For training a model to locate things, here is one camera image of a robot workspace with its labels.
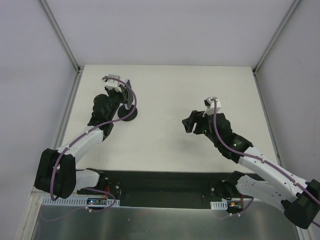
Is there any phone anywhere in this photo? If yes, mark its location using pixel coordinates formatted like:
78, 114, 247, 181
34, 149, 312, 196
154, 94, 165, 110
124, 78, 134, 110

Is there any right white cable duct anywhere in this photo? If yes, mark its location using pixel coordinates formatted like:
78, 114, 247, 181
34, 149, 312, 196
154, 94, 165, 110
210, 199, 228, 211

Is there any white cable duct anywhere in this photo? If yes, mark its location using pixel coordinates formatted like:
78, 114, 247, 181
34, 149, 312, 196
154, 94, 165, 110
210, 199, 228, 211
42, 196, 120, 208

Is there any left aluminium frame post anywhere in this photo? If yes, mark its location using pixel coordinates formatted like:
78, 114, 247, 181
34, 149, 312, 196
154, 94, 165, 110
38, 0, 85, 75

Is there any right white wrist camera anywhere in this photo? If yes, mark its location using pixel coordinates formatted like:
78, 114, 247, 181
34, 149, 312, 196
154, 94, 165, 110
202, 97, 222, 117

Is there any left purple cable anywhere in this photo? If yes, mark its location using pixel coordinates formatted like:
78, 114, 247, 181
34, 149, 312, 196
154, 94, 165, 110
41, 77, 138, 221

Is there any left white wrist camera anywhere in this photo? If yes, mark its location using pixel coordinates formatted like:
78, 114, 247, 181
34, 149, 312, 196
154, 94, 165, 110
101, 74, 122, 92

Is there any purple cable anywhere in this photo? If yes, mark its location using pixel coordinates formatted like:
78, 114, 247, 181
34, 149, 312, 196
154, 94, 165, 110
41, 77, 138, 221
209, 97, 320, 225

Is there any left white cable duct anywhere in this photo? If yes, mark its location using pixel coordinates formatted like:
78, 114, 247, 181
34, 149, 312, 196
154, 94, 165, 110
42, 196, 120, 208

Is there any aluminium frame post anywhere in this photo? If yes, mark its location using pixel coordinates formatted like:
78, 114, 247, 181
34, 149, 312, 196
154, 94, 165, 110
252, 0, 303, 76
38, 0, 85, 75

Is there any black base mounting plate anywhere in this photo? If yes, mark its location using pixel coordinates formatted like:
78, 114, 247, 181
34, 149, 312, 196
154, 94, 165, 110
97, 170, 251, 208

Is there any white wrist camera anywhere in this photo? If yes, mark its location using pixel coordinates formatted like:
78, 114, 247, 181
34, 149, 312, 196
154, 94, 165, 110
101, 74, 122, 92
202, 97, 222, 117

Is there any black phone stand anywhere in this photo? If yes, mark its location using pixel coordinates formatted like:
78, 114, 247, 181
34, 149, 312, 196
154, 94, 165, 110
117, 104, 138, 122

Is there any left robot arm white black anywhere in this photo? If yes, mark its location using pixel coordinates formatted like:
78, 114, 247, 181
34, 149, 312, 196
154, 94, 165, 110
34, 74, 138, 201

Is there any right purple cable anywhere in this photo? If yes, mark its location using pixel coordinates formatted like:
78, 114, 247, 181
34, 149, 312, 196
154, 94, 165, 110
209, 97, 320, 225

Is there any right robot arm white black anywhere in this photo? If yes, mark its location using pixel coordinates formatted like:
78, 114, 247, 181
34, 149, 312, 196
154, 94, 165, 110
182, 110, 320, 229

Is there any right aluminium frame post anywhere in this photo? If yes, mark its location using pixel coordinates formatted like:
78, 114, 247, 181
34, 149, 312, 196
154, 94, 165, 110
252, 0, 303, 76

